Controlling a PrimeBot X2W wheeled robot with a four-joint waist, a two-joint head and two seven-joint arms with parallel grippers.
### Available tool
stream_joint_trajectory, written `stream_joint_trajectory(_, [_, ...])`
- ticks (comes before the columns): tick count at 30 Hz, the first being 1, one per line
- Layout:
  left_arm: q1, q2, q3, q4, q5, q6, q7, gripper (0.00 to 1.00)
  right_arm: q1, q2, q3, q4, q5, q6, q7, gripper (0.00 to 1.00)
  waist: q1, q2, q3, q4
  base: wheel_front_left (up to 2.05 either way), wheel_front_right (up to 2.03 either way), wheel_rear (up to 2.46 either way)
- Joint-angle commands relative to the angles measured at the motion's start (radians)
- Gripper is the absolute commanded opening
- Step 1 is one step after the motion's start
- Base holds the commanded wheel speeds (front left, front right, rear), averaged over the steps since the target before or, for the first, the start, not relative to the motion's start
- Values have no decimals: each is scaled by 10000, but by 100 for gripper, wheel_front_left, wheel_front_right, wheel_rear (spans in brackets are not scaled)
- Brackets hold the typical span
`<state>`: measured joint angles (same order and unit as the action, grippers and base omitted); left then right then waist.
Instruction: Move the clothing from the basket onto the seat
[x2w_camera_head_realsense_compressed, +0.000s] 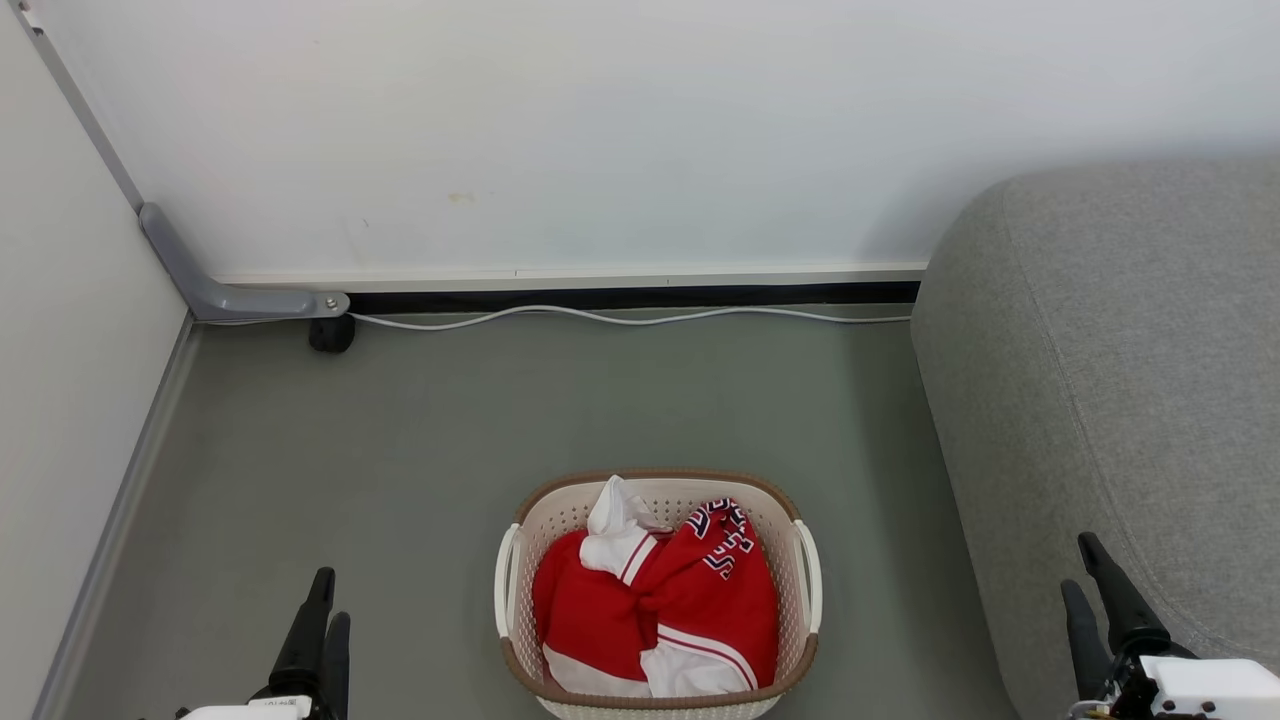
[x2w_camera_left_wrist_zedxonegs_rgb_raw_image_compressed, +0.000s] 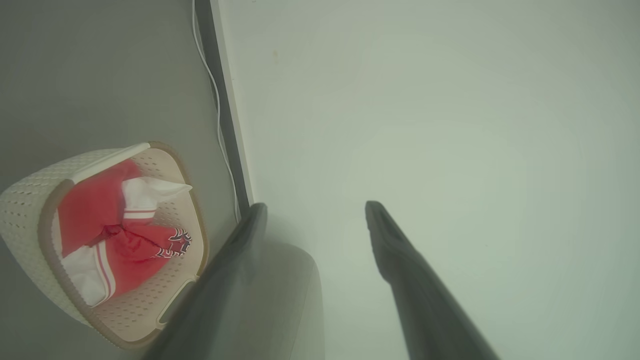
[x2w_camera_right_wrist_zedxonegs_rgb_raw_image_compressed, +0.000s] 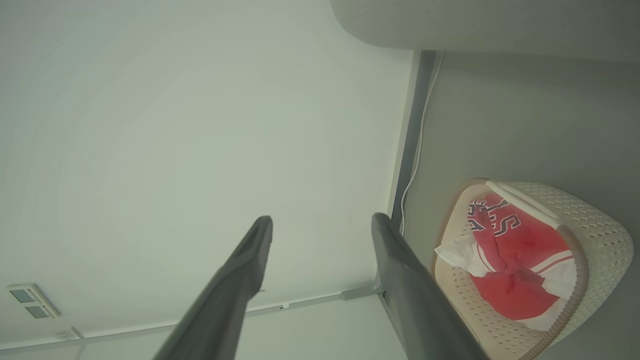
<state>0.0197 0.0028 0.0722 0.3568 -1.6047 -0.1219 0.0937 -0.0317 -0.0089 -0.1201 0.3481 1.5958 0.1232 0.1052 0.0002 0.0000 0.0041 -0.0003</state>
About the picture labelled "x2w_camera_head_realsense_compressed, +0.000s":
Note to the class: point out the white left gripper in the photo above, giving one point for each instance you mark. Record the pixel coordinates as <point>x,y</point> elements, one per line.
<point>245,711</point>

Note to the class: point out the grey metal partition foot bracket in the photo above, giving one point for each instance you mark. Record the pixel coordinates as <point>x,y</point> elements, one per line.
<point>230,298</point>

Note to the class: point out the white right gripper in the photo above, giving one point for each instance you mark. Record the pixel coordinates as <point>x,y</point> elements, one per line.
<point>1210,688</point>

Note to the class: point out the red and white jersey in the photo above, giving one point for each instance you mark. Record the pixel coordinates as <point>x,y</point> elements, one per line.
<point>700,610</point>

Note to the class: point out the grey fabric sofa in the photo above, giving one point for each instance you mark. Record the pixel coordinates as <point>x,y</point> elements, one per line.
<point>1130,380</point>

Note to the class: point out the cream plastic laundry basket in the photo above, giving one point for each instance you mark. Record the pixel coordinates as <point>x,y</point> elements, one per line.
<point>655,705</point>

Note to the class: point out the black caster wheel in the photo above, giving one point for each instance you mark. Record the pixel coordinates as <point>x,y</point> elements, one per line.
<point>331,334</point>

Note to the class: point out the grey floor skirting rail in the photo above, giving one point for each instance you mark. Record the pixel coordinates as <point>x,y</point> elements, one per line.
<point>120,520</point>

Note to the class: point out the black baseboard strip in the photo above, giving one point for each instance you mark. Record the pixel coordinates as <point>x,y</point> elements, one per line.
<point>650,297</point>

